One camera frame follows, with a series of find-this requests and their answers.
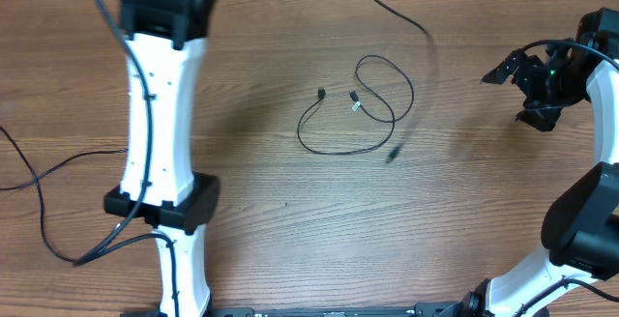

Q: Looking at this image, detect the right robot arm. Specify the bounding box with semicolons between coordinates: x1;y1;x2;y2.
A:
441;8;618;316

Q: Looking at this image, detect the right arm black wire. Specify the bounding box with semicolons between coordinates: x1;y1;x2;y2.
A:
512;39;619;317

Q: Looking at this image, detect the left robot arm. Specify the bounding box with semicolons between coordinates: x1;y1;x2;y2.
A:
104;0;221;316

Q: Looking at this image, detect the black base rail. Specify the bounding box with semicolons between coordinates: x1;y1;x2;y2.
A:
120;301;470;317

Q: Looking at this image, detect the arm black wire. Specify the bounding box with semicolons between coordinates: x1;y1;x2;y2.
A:
512;39;619;317
72;0;180;317

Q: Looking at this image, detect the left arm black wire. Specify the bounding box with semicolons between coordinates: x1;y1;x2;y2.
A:
72;0;180;317

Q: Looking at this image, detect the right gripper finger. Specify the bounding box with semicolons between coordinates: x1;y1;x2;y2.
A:
481;48;524;85
516;106;562;131

